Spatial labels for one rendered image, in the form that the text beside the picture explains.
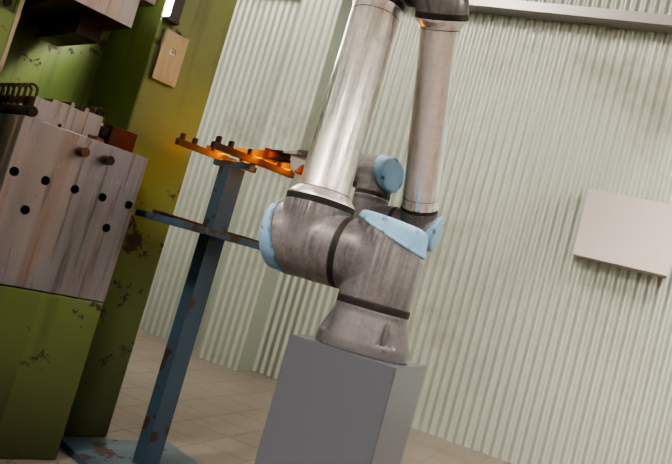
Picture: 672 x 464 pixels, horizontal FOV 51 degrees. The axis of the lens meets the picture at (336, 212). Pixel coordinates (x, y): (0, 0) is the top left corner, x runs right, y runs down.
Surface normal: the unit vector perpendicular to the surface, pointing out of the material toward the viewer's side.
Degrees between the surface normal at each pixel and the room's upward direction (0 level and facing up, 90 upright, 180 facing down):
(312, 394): 90
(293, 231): 89
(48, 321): 90
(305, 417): 90
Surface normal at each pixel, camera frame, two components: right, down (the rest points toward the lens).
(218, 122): -0.36, -0.18
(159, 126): 0.69, 0.13
